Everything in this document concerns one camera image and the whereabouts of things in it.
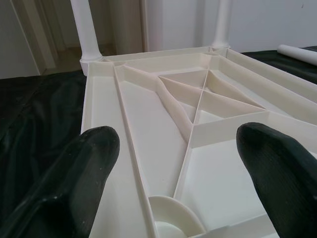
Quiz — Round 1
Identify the black tablecloth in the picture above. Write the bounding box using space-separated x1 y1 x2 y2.
0 45 317 224

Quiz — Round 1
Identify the white plastic children table top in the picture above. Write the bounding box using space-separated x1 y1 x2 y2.
79 45 317 238

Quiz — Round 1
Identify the white door frame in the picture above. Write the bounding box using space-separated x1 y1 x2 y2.
138 0 151 53

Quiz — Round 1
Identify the white plastic table leg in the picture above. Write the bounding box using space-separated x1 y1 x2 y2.
69 0 103 62
276 44 317 66
210 0 233 50

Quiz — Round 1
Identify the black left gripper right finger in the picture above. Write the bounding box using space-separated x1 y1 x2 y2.
236 121 317 238

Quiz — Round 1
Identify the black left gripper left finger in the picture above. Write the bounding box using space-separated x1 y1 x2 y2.
0 125 121 238

